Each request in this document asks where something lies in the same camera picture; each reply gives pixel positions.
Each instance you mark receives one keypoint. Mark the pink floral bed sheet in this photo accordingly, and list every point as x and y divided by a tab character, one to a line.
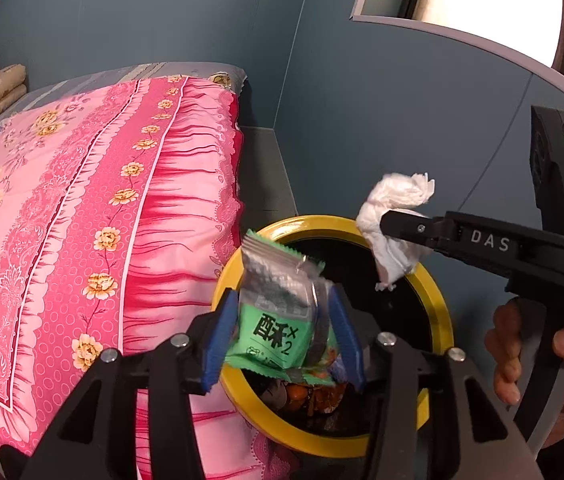
100	361

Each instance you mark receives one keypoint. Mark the orange brown snack bag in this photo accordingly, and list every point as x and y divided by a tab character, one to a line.
316	407

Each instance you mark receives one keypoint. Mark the person's right hand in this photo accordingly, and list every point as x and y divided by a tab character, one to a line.
504	344

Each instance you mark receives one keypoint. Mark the green silver snack wrapper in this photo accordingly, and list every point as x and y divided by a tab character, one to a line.
283	329

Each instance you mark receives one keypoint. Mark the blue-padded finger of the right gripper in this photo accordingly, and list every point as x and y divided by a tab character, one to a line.
434	233

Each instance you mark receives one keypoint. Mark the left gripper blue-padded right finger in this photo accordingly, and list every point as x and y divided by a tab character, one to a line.
348	342

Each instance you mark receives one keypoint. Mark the bed with grey mattress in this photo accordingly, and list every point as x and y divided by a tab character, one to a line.
136	149

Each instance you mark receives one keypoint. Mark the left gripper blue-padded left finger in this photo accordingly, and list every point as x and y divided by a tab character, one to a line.
217	338

